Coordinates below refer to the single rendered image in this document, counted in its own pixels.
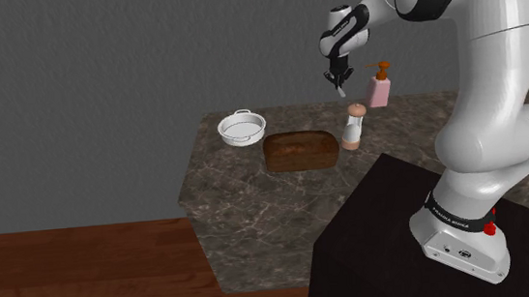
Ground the pink soap dispenser brown pump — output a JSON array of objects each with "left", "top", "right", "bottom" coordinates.
[{"left": 363, "top": 59, "right": 395, "bottom": 110}]

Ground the white and tan pepper grinder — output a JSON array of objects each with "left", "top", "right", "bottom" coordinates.
[{"left": 338, "top": 102, "right": 370, "bottom": 152}]

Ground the brown bread loaf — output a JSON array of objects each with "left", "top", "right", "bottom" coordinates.
[{"left": 261, "top": 127, "right": 342, "bottom": 176}]

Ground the black robot stand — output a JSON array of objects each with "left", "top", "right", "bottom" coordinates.
[{"left": 295, "top": 140, "right": 529, "bottom": 297}]

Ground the white round pan with handles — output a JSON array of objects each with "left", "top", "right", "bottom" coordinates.
[{"left": 215, "top": 106, "right": 269, "bottom": 149}]

